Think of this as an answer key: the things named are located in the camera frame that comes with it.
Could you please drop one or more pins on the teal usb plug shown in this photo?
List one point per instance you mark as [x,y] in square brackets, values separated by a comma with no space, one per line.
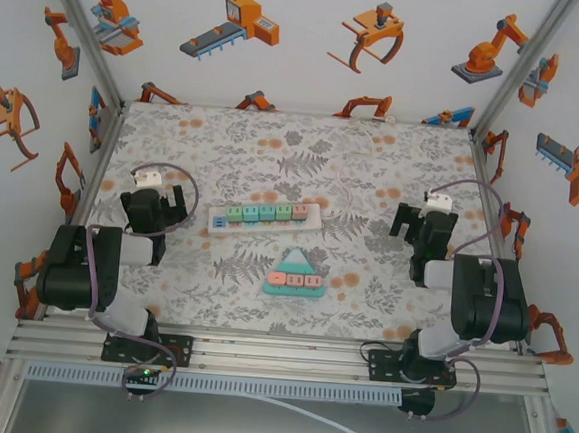
[250,214]
[267,213]

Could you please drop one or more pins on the green usb plug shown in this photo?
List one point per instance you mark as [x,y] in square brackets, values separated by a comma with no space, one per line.
[233,214]
[283,212]

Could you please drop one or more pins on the pink plug with brown base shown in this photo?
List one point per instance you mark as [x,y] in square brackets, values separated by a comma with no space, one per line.
[300,211]

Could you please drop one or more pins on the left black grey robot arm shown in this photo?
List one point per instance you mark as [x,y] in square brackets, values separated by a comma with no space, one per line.
[74,270]

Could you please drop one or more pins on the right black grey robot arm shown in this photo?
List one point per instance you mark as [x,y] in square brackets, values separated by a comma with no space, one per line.
[488,302]

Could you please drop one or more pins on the teal triangular socket block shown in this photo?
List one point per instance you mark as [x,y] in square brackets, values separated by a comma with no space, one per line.
[295,262]

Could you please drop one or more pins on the salmon pink usb plug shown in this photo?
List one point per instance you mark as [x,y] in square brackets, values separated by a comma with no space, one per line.
[278,278]

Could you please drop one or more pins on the white tray with coloured blocks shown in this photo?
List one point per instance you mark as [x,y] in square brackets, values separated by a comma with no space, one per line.
[263,227]

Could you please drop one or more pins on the floral printed tablecloth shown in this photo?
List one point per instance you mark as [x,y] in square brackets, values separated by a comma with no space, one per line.
[274,150]

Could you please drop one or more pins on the small controller circuit board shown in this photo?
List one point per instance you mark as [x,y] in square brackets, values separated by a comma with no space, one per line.
[144,373]

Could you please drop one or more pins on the white loose tube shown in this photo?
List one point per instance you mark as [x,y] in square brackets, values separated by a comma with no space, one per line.
[333,423]

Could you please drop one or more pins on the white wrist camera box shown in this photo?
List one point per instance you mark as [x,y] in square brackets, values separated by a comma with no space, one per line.
[438,202]
[147,179]

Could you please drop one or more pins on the aluminium front rail frame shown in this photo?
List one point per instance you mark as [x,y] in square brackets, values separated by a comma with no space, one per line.
[278,356]

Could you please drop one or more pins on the aluminium frame post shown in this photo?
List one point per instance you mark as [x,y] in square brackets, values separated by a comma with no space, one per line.
[83,30]
[522,64]

